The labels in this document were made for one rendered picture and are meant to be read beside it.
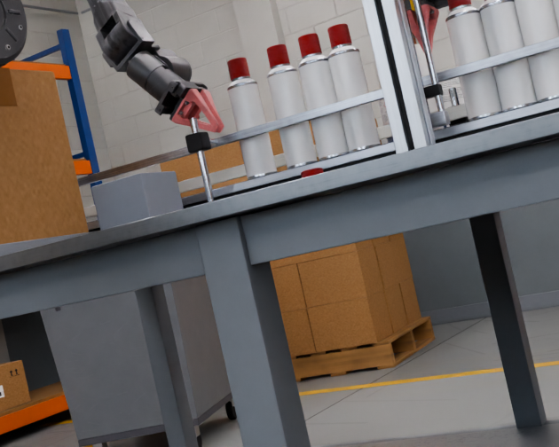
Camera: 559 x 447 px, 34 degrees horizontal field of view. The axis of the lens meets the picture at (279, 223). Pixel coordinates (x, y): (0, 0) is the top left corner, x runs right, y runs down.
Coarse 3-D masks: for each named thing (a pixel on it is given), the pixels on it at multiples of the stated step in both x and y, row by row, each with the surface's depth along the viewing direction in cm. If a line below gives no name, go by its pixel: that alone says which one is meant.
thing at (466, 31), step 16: (448, 0) 137; (464, 0) 136; (448, 16) 137; (464, 16) 135; (480, 16) 137; (448, 32) 138; (464, 32) 135; (480, 32) 136; (464, 48) 135; (480, 48) 135; (464, 64) 136; (464, 80) 136; (480, 80) 135; (464, 96) 137; (480, 96) 135; (496, 96) 136; (480, 112) 135; (496, 112) 135
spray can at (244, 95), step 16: (240, 64) 153; (240, 80) 153; (240, 96) 152; (256, 96) 153; (240, 112) 152; (256, 112) 152; (240, 128) 153; (240, 144) 154; (256, 144) 152; (256, 160) 152; (272, 160) 153; (256, 176) 152
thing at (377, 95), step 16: (528, 48) 130; (544, 48) 129; (480, 64) 133; (496, 64) 132; (368, 96) 141; (304, 112) 146; (320, 112) 144; (336, 112) 144; (256, 128) 150; (272, 128) 148; (224, 144) 153; (144, 160) 160; (160, 160) 158; (96, 176) 165; (112, 176) 164
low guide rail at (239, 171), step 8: (464, 104) 142; (448, 112) 143; (456, 112) 142; (464, 112) 142; (384, 128) 148; (384, 136) 148; (280, 160) 156; (232, 168) 161; (240, 168) 160; (200, 176) 164; (216, 176) 162; (224, 176) 161; (232, 176) 161; (240, 176) 160; (184, 184) 165; (192, 184) 165; (200, 184) 164; (88, 208) 175; (88, 216) 176
